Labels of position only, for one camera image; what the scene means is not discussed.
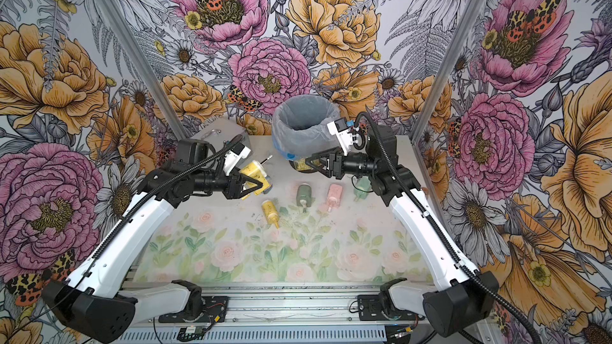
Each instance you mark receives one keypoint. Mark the black bin with plastic liner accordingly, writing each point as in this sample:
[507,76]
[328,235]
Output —
[299,126]

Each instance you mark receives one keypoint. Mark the mint green pencil sharpener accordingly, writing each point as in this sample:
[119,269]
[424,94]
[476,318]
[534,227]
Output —
[362,188]

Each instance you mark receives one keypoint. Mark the dark green pencil sharpener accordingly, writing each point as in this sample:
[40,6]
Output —
[304,196]

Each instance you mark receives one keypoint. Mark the yellow pencil sharpener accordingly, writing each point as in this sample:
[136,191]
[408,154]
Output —
[271,214]
[256,171]

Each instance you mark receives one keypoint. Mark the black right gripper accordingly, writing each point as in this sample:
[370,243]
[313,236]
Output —
[336,161]

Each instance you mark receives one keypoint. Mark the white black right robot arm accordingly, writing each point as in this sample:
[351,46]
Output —
[460,295]

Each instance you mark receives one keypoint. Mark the yellow transparent shavings tray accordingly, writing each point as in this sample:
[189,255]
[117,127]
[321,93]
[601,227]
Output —
[301,166]

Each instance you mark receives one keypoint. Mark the silver metal case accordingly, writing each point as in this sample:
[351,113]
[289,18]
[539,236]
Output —
[220,131]

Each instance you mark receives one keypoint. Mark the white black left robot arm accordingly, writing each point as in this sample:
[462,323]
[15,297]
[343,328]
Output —
[90,300]

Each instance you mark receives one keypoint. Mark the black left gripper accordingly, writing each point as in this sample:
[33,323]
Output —
[233,190]

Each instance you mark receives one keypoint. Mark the pink pencil sharpener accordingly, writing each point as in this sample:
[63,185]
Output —
[333,198]

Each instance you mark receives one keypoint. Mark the floral table mat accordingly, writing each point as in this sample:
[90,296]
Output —
[219,241]

